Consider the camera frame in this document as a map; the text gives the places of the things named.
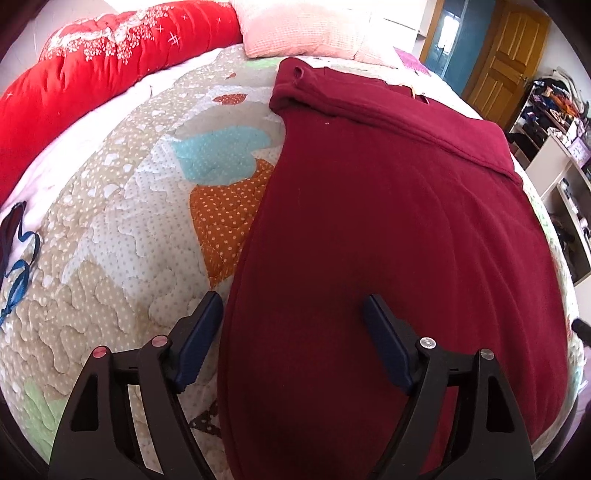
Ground wooden door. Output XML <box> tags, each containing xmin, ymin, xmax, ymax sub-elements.
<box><xmin>466</xmin><ymin>0</ymin><xmax>552</xmax><ymax>132</ymax></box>

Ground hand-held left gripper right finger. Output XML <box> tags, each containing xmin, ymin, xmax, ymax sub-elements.
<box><xmin>362</xmin><ymin>294</ymin><xmax>537</xmax><ymax>480</ymax></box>

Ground blue door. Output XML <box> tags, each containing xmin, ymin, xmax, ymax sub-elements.
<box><xmin>424</xmin><ymin>0</ymin><xmax>496</xmax><ymax>95</ymax></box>

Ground patchwork quilt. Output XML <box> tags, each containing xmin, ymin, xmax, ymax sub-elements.
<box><xmin>0</xmin><ymin>44</ymin><xmax>583</xmax><ymax>476</ymax></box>

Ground red embroidered duvet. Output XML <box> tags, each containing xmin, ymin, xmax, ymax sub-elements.
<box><xmin>0</xmin><ymin>0</ymin><xmax>245</xmax><ymax>206</ymax></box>

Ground pink pillow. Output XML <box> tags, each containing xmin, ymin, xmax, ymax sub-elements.
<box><xmin>229</xmin><ymin>0</ymin><xmax>400</xmax><ymax>69</ymax></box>

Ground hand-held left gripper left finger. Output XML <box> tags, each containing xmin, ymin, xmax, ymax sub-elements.
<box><xmin>48</xmin><ymin>291</ymin><xmax>225</xmax><ymax>480</ymax></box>

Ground dark red garment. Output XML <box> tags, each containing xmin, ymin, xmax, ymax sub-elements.
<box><xmin>217</xmin><ymin>57</ymin><xmax>570</xmax><ymax>480</ymax></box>

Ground blue ribbon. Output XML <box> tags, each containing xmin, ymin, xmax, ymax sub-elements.
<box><xmin>0</xmin><ymin>230</ymin><xmax>41</xmax><ymax>328</ymax></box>

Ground purple cloth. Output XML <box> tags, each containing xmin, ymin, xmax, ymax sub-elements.
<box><xmin>393</xmin><ymin>46</ymin><xmax>431</xmax><ymax>75</ymax></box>

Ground white shelf unit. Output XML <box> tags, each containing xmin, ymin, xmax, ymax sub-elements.
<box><xmin>507</xmin><ymin>76</ymin><xmax>591</xmax><ymax>287</ymax></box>

